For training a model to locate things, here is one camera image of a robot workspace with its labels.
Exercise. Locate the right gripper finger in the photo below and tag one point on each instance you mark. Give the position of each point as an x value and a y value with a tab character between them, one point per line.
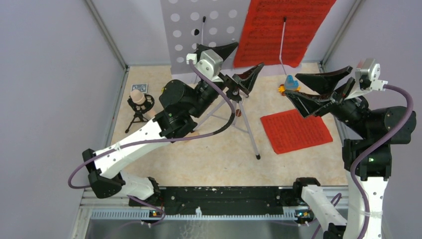
323	83
310	105

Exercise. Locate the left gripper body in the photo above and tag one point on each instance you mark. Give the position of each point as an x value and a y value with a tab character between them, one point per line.
227	80

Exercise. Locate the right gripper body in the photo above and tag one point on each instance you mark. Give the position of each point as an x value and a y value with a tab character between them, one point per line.
339	96

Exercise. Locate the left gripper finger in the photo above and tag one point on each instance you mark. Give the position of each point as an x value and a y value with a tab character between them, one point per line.
246	81
223	51

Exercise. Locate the silver music stand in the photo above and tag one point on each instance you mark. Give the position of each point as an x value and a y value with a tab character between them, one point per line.
183	103

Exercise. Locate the red sheet music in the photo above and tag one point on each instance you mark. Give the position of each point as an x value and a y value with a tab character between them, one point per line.
279	31
289	131

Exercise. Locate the toy microphone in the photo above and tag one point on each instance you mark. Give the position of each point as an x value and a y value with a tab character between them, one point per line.
141	104

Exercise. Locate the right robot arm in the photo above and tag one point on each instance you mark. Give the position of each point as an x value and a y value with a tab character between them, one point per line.
367	160

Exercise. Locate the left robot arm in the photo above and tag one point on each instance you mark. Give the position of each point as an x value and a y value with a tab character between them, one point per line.
105	166

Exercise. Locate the yellow toy car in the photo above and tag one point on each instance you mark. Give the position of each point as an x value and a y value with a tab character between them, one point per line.
289	84

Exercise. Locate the blue playing card box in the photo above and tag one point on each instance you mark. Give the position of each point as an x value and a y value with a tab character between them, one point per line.
140	87

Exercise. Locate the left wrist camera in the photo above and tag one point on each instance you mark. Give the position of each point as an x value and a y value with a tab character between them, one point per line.
207	66

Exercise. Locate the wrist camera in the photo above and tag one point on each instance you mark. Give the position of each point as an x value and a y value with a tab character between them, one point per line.
207	66
367	75

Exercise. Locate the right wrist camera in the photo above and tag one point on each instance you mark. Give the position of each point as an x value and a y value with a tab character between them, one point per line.
367	75

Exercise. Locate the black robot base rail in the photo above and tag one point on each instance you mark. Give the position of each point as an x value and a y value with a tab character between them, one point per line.
227	201

